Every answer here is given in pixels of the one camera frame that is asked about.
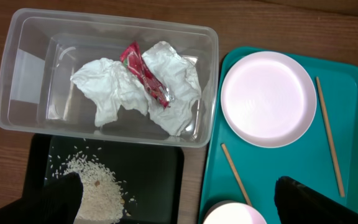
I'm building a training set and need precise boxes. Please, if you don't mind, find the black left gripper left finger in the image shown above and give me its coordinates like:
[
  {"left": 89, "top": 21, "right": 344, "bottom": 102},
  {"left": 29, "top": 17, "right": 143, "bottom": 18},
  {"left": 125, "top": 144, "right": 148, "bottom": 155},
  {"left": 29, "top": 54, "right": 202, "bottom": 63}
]
[{"left": 0, "top": 172, "right": 83, "bottom": 224}]

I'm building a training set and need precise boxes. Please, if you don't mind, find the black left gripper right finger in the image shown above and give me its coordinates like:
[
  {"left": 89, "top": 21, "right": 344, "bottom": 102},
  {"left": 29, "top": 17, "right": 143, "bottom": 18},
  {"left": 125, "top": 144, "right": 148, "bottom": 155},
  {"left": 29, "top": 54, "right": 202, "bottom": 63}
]
[{"left": 274, "top": 176, "right": 358, "bottom": 224}]

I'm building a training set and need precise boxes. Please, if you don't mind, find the pile of rice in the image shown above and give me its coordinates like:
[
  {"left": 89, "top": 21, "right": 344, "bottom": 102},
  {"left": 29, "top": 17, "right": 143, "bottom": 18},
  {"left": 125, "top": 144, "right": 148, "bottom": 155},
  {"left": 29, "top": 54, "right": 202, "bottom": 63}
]
[{"left": 45, "top": 146, "right": 136, "bottom": 224}]

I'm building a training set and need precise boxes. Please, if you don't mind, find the small pink bowl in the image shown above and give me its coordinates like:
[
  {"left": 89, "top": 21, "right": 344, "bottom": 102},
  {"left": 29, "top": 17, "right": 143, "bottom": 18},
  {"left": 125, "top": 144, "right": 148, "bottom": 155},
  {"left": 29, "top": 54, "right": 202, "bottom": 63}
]
[{"left": 202, "top": 200, "right": 267, "bottom": 224}]

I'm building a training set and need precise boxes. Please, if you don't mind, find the white napkin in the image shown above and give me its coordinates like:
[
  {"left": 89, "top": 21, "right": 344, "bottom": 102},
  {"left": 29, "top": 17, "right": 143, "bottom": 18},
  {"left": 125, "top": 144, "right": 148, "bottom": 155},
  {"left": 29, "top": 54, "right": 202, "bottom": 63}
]
[{"left": 70, "top": 41, "right": 201, "bottom": 136}]

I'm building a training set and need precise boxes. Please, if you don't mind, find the red snack wrapper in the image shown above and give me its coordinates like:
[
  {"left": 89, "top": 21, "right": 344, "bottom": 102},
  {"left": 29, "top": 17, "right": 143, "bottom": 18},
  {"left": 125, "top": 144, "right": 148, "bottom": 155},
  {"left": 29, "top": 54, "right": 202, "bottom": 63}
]
[{"left": 120, "top": 41, "right": 174, "bottom": 109}]

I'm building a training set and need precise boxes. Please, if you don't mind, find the teal serving tray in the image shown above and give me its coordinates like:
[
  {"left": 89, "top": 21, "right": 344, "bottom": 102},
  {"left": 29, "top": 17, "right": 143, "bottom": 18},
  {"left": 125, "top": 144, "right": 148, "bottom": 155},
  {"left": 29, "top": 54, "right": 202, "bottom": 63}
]
[{"left": 199, "top": 55, "right": 358, "bottom": 223}]

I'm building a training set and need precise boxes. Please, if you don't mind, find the black plastic tray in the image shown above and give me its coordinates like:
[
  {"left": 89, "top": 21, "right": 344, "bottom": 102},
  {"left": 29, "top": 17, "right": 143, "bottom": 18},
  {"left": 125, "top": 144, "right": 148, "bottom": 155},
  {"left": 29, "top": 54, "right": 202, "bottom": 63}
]
[{"left": 22, "top": 134, "right": 184, "bottom": 224}]

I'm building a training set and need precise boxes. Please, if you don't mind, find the left wooden chopstick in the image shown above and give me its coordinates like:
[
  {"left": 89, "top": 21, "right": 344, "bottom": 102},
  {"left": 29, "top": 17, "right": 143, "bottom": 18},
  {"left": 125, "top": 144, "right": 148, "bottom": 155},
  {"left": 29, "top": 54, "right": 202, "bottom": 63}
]
[{"left": 221, "top": 143, "right": 252, "bottom": 206}]

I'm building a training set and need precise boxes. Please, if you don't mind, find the wooden chopstick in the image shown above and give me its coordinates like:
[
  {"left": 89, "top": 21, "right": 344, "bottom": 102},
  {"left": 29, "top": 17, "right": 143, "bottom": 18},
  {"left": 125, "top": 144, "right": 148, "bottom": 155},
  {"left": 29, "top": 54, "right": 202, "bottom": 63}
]
[
  {"left": 221, "top": 143, "right": 252, "bottom": 206},
  {"left": 315, "top": 77, "right": 346, "bottom": 198}
]

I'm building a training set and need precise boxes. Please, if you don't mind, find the large pink plate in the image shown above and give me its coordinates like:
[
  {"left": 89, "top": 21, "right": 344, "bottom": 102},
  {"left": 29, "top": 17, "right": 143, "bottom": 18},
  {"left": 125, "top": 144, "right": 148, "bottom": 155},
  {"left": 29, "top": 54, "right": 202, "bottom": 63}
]
[{"left": 221, "top": 51, "right": 317, "bottom": 148}]

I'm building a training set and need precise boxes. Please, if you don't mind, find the right wooden chopstick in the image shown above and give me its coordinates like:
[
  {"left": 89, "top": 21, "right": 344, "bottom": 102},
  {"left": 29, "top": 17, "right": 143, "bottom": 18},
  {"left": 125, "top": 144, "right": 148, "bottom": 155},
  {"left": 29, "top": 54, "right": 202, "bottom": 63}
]
[{"left": 315, "top": 77, "right": 346, "bottom": 198}]

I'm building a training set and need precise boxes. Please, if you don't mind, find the clear plastic bin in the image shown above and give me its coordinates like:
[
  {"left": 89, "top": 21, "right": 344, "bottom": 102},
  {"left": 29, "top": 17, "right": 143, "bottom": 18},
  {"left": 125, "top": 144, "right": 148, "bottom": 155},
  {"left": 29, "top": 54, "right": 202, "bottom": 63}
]
[{"left": 0, "top": 9, "right": 219, "bottom": 147}]

